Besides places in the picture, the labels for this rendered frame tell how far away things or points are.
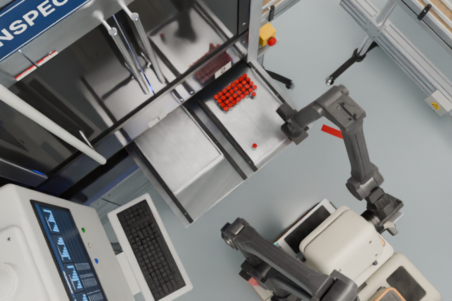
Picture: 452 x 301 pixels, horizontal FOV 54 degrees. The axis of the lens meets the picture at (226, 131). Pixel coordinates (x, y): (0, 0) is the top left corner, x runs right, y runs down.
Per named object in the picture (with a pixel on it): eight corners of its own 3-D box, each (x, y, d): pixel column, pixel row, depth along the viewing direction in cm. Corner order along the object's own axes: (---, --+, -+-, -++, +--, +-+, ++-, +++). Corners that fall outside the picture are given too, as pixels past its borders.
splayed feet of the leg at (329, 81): (321, 80, 291) (325, 72, 277) (377, 36, 298) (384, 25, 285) (329, 89, 289) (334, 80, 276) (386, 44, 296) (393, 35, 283)
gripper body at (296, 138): (292, 117, 183) (294, 112, 176) (308, 136, 181) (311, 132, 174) (280, 127, 182) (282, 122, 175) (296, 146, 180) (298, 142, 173)
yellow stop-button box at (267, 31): (251, 35, 195) (252, 28, 188) (264, 26, 196) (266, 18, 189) (263, 48, 193) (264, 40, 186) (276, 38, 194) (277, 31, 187)
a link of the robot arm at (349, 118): (341, 125, 117) (369, 102, 118) (307, 101, 126) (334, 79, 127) (363, 205, 149) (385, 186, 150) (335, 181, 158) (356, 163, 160)
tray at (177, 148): (127, 132, 193) (125, 130, 189) (175, 97, 197) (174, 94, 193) (174, 193, 186) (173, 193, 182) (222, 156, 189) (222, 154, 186)
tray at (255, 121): (205, 105, 195) (204, 102, 192) (251, 70, 199) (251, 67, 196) (253, 164, 188) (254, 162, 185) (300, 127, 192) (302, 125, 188)
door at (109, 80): (46, 174, 155) (-63, 130, 98) (153, 95, 162) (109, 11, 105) (47, 175, 155) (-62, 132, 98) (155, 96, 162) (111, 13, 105)
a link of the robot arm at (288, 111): (293, 130, 162) (311, 115, 163) (273, 107, 164) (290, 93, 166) (290, 138, 174) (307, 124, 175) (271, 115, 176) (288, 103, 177)
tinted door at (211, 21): (155, 94, 162) (111, 10, 105) (246, 26, 168) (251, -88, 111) (155, 95, 162) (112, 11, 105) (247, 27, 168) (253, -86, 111)
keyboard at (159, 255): (116, 213, 191) (115, 213, 189) (146, 199, 193) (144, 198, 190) (155, 302, 182) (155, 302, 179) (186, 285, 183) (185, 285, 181)
